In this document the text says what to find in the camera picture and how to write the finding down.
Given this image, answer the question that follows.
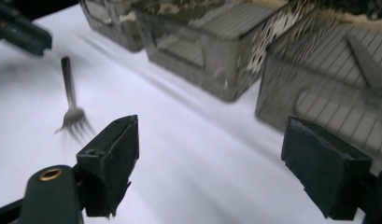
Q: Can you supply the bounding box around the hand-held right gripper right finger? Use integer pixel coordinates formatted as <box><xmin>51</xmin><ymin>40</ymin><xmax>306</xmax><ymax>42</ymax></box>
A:
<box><xmin>280</xmin><ymin>116</ymin><xmax>374</xmax><ymax>220</ymax></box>

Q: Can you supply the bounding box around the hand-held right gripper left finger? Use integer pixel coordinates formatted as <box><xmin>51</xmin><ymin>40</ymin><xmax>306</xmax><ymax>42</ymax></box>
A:
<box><xmin>76</xmin><ymin>115</ymin><xmax>140</xmax><ymax>217</ymax></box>

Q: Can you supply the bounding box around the matte steel fork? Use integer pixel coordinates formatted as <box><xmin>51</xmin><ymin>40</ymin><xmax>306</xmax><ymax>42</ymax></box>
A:
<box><xmin>53</xmin><ymin>56</ymin><xmax>94</xmax><ymax>141</ymax></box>

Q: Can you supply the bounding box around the smoky transparent plastic box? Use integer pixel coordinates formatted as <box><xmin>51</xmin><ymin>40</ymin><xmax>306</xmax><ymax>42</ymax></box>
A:
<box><xmin>134</xmin><ymin>0</ymin><xmax>288</xmax><ymax>103</ymax></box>
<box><xmin>78</xmin><ymin>0</ymin><xmax>146</xmax><ymax>53</ymax></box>
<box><xmin>254</xmin><ymin>8</ymin><xmax>382</xmax><ymax>160</ymax></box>

